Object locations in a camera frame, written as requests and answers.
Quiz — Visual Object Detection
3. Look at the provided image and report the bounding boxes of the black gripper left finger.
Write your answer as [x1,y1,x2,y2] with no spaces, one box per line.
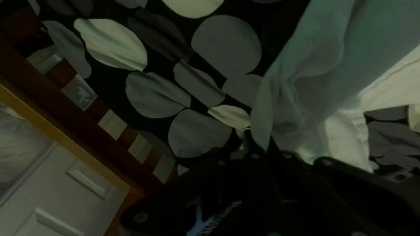
[120,130,269,236]

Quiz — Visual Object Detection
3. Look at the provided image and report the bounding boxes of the white dresser with drawers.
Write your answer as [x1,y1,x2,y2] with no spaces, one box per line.
[0,103,133,236]

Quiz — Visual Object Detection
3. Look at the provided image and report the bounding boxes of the wooden bunk bed frame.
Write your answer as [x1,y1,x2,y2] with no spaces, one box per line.
[0,8,179,236]

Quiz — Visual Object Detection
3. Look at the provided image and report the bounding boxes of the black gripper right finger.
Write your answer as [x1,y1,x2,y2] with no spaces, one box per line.
[267,139,420,236]

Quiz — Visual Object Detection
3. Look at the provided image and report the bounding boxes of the dark pebble pattern bedspread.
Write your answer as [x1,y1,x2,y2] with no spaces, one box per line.
[0,0,420,185]

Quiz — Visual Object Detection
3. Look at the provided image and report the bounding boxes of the white pillowcase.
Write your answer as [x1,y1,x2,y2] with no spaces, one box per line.
[251,0,420,175]

